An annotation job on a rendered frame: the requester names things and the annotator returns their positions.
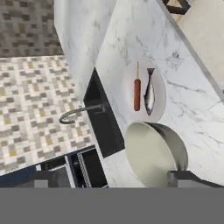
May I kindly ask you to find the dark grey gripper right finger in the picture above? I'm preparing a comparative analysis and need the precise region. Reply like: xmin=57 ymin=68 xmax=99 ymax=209
xmin=166 ymin=170 xmax=224 ymax=189

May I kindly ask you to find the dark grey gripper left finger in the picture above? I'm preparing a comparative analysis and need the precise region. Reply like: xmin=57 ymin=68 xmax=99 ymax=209
xmin=17 ymin=164 xmax=72 ymax=189

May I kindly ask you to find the white plate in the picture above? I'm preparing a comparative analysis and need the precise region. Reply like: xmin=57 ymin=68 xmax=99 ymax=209
xmin=122 ymin=59 xmax=167 ymax=123

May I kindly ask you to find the grey curved tap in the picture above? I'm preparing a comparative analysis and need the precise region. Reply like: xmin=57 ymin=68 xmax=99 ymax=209
xmin=58 ymin=103 xmax=107 ymax=125

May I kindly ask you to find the black sink basin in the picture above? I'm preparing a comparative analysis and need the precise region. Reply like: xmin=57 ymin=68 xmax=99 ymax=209
xmin=82 ymin=67 xmax=126 ymax=158

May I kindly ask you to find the silver grey fish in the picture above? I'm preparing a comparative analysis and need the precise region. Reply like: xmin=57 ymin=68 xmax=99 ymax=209
xmin=143 ymin=67 xmax=156 ymax=116

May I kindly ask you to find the red sausage on stick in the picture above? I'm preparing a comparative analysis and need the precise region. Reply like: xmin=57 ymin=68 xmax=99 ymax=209
xmin=133 ymin=60 xmax=142 ymax=112

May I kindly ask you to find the dark wooden stool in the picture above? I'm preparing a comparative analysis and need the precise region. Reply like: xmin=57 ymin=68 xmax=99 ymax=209
xmin=161 ymin=0 xmax=192 ymax=16

